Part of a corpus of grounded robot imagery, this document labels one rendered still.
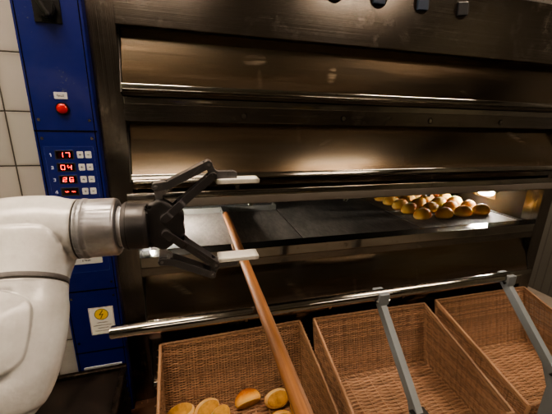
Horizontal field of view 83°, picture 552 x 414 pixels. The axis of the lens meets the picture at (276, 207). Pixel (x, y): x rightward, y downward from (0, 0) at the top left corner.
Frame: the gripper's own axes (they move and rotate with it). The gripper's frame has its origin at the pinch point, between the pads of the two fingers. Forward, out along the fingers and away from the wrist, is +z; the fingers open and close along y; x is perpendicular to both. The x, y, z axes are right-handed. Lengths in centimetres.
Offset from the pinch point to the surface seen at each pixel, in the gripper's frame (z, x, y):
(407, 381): 42, -3, 48
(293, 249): 28, -55, 32
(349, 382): 50, -42, 90
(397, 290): 48, -18, 31
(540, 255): 328, -156, 112
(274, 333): 6.1, -4.2, 27.8
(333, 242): 44, -55, 31
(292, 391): 5.1, 10.4, 28.2
